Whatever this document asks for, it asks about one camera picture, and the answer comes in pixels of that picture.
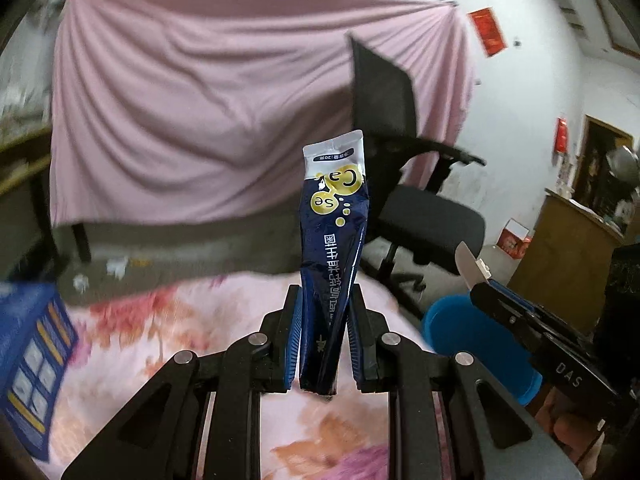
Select red and white box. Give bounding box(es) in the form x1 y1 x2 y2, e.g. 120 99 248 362
499 219 532 258

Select white packet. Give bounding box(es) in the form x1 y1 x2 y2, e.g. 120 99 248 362
455 242 493 291

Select black office chair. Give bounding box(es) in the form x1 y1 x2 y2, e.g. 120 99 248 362
347 32 488 318

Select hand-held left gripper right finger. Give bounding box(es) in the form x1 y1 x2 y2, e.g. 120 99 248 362
347 282 556 480

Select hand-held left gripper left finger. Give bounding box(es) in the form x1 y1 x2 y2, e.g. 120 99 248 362
60 284 303 480

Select wooden door frame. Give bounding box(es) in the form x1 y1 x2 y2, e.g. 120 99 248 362
580 115 637 223

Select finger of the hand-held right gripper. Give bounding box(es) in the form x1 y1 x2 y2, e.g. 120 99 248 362
471 282 538 343
492 282 596 348

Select pink hanging cloth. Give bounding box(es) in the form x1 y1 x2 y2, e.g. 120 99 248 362
49 0 476 226

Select dark blue sachet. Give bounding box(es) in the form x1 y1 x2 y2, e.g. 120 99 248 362
298 130 372 401

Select large red wall paper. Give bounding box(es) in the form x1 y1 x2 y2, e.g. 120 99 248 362
469 7 508 56

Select floral tablecloth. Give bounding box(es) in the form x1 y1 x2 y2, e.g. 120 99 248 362
0 272 441 480

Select blue cardboard box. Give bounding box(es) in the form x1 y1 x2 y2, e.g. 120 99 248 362
0 282 80 461

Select wooden shelf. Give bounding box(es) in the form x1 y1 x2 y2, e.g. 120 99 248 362
0 125 53 196

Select wooden cabinet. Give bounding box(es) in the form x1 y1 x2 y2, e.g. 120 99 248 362
510 187 626 331

